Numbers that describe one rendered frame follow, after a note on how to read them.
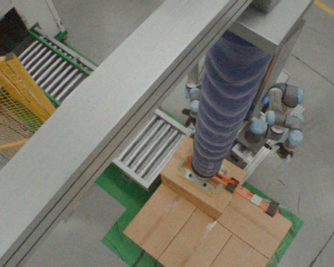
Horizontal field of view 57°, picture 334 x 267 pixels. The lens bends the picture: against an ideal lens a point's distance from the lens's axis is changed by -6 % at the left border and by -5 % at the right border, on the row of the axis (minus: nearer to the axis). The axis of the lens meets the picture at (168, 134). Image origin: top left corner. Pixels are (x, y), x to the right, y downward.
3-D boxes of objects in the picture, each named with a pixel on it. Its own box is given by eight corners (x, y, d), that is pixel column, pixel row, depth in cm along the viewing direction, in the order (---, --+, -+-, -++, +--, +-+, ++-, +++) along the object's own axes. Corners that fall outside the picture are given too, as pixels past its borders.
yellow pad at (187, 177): (176, 174, 263) (176, 173, 258) (183, 164, 266) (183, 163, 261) (211, 198, 255) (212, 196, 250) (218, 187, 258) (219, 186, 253)
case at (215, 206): (162, 184, 301) (160, 173, 264) (186, 150, 313) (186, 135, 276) (216, 219, 287) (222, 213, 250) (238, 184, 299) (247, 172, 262)
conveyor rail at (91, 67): (39, 38, 389) (33, 28, 372) (42, 35, 391) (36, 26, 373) (186, 141, 331) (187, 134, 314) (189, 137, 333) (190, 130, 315)
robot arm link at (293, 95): (263, 130, 256) (285, 79, 214) (281, 135, 254) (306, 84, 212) (262, 141, 249) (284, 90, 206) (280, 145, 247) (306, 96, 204)
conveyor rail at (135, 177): (2, 74, 371) (-6, 65, 353) (4, 71, 372) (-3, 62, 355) (146, 191, 313) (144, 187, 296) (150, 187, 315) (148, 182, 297)
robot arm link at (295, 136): (305, 130, 175) (303, 143, 172) (298, 137, 185) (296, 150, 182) (291, 126, 176) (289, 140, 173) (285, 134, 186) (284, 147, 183)
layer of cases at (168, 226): (128, 235, 323) (122, 232, 286) (187, 161, 350) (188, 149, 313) (224, 309, 293) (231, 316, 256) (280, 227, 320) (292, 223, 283)
